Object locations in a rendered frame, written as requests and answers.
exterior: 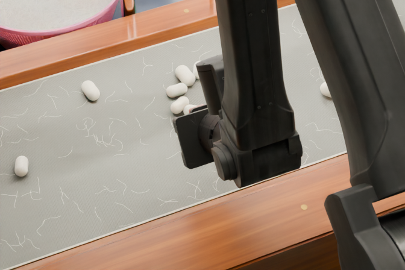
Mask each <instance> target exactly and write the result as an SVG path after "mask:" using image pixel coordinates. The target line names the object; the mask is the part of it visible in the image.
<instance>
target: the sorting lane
mask: <svg viewBox="0 0 405 270"><path fill-rule="evenodd" d="M392 2H393V3H394V6H395V9H396V11H397V13H398V16H399V18H400V21H401V24H402V26H403V28H404V31H405V0H392ZM278 20H279V28H280V43H281V57H282V65H283V78H284V85H285V88H286V93H287V97H288V99H289V102H290V104H291V106H292V108H293V110H294V113H295V129H296V130H297V132H298V134H299V135H300V141H301V144H302V148H303V156H302V157H301V167H300V168H299V169H297V170H294V171H291V172H288V173H285V174H282V175H279V176H276V177H273V178H270V179H267V180H264V181H261V182H258V183H255V184H252V185H249V186H246V187H243V188H238V187H237V186H236V184H235V182H234V180H231V181H230V180H226V181H223V180H222V179H221V178H220V177H219V176H218V172H217V170H216V166H215V162H212V163H209V164H206V165H203V166H200V167H197V168H194V169H189V168H187V167H185V165H184V163H183V159H182V156H181V152H182V151H181V147H180V143H179V139H178V136H177V133H176V132H175V130H174V125H173V122H172V120H173V118H174V117H176V118H177V117H179V116H182V115H185V114H184V112H183V111H182V112H181V113H179V114H174V113H173V112H171V104H172V103H173V102H175V101H176V100H177V99H178V98H179V97H181V96H185V97H187V98H188V100H189V105H197V106H199V105H202V104H206V100H205V97H204V94H203V90H202V87H201V83H200V80H199V79H195V83H194V84H193V85H192V86H187V92H186V93H185V94H184V95H180V96H176V97H174V98H170V97H168V95H167V94H166V89H167V88H168V87H169V86H172V85H176V84H179V83H182V82H181V81H180V80H179V79H178V78H177V76H176V74H175V70H176V68H177V67H178V66H180V65H185V66H187V67H188V68H189V70H190V71H191V72H192V73H193V66H194V64H195V63H196V62H197V61H203V60H205V59H207V58H210V57H214V56H217V55H221V54H222V48H221V40H220V35H219V27H218V26H217V27H214V28H210V29H207V30H204V31H200V32H197V33H193V34H189V35H186V36H183V37H179V38H176V39H173V40H169V41H166V42H163V43H159V44H156V45H152V46H149V47H146V48H142V49H138V50H135V51H132V52H128V53H125V54H121V55H118V56H115V57H111V58H108V59H105V60H101V61H97V62H94V63H91V64H87V65H84V66H80V67H77V68H74V69H70V70H68V71H64V72H60V73H57V74H54V75H50V76H47V77H43V78H39V79H37V80H33V81H29V82H27V83H23V84H19V85H17V86H13V87H9V88H6V89H2V90H0V270H13V269H16V268H20V267H21V266H25V265H28V264H30V263H34V262H36V261H39V260H42V259H45V258H48V257H51V256H54V255H56V254H60V253H63V252H65V251H68V250H71V249H74V248H77V247H79V246H82V245H85V244H88V243H91V242H94V241H96V240H100V239H103V238H105V237H108V236H111V235H114V234H117V233H120V232H122V231H125V230H129V229H131V228H134V227H137V226H140V225H143V224H146V223H149V222H151V221H155V220H157V219H160V218H163V217H165V216H169V215H172V214H174V213H177V212H180V211H183V210H186V209H189V208H191V207H195V206H198V205H200V204H204V203H206V202H209V201H212V200H214V199H218V198H220V197H223V196H226V195H229V194H232V193H235V192H238V191H240V190H244V189H247V188H249V187H252V186H255V185H258V184H261V183H264V182H266V181H269V180H273V179H275V178H278V177H281V176H284V175H287V174H290V173H292V172H295V171H299V170H301V169H304V168H307V167H309V166H313V165H316V164H318V163H321V162H324V161H327V160H330V159H333V158H335V157H339V156H341V155H344V154H347V149H346V145H345V140H344V135H343V132H342V128H341V124H340V121H339V118H338V114H337V112H336V108H335V106H334V103H333V100H332V98H331V97H328V96H325V95H323V94H322V93H321V90H320V86H321V84H322V83H324V82H325V79H324V76H323V74H322V71H321V68H320V66H319V63H318V61H317V58H316V55H315V53H314V50H313V48H312V45H311V42H310V40H309V37H308V35H307V32H306V29H305V27H304V24H303V21H302V19H301V16H300V13H299V11H298V8H297V5H296V4H292V5H288V6H285V7H282V8H278ZM87 80H89V81H92V82H93V83H94V84H95V86H96V87H97V88H98V90H99V92H100V96H99V98H98V99H97V100H95V101H92V100H90V99H88V97H87V96H86V95H85V94H84V92H83V91H82V89H81V85H82V83H83V82H85V81H87ZM19 156H25V157H26V158H27V159H28V172H27V174H26V175H25V176H23V177H20V176H17V175H16V174H15V171H14V168H15V162H16V159H17V158H18V157H19Z"/></svg>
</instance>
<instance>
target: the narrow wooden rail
mask: <svg viewBox="0 0 405 270"><path fill-rule="evenodd" d="M292 4H296V3H295V0H277V5H278V8H282V7H285V6H288V5H292ZM217 26H218V18H217V13H216V4H215V0H182V1H178V2H175V3H172V4H168V5H164V6H161V7H157V8H153V9H150V10H147V11H143V12H140V13H136V14H132V15H129V16H125V17H122V18H119V19H115V20H111V21H108V22H104V23H101V24H97V25H94V26H91V27H87V28H83V29H80V30H76V31H72V32H69V33H66V34H62V35H59V36H55V37H51V38H48V39H44V40H40V41H38V42H34V43H29V44H27V45H23V46H19V47H16V48H12V49H8V50H6V51H1V52H0V90H2V89H6V88H9V87H13V86H17V85H19V84H23V83H27V82H29V81H33V80H37V79H39V78H43V77H47V76H50V75H54V74H57V73H60V72H64V71H68V70H70V69H74V68H78V67H80V66H84V65H87V64H91V63H94V62H97V61H101V60H105V59H108V58H111V57H115V56H118V55H121V54H125V53H128V52H132V51H135V50H138V49H142V48H146V47H149V46H152V45H156V44H159V43H163V42H166V41H169V40H173V39H176V38H179V37H183V36H186V35H189V34H193V33H197V32H200V31H204V30H207V29H210V28H214V27H217Z"/></svg>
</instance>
